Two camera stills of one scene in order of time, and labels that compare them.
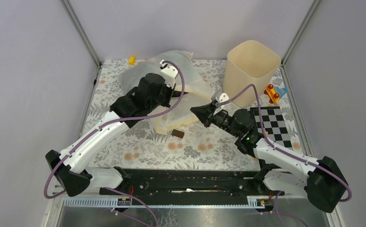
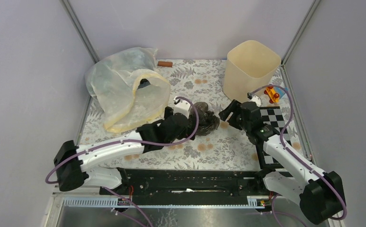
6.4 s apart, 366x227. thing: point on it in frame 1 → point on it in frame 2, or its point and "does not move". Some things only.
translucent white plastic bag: (190, 80) → (127, 93)
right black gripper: (205, 113) → (234, 107)
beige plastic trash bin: (250, 67) does not move
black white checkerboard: (275, 124) does not move
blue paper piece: (281, 91) does not move
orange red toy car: (273, 97) does not move
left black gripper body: (164, 100) → (187, 133)
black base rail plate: (188, 183) does not move
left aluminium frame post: (72, 15) does not move
